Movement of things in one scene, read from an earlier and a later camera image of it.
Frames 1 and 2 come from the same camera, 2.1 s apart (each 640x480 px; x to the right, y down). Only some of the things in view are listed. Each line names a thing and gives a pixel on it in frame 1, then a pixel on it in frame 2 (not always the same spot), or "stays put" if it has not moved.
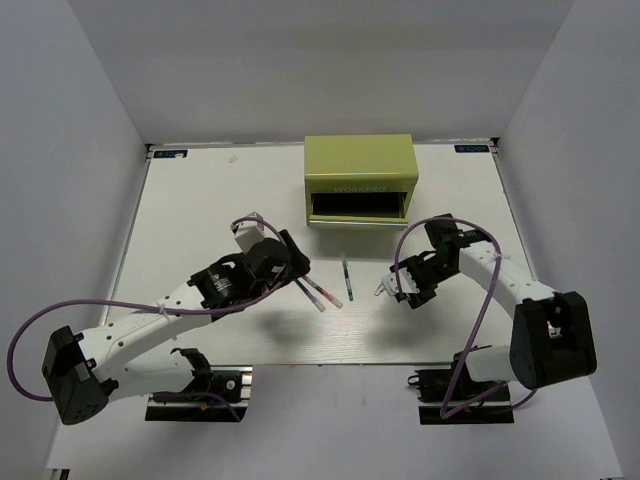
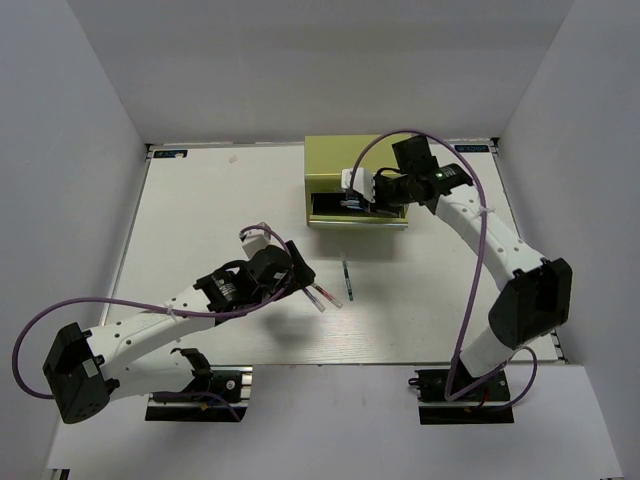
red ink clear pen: x=335 y=302 stays put
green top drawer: x=358 y=210 stays put
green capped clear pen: x=348 y=281 stays put
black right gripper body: x=426 y=274 to x=392 y=192
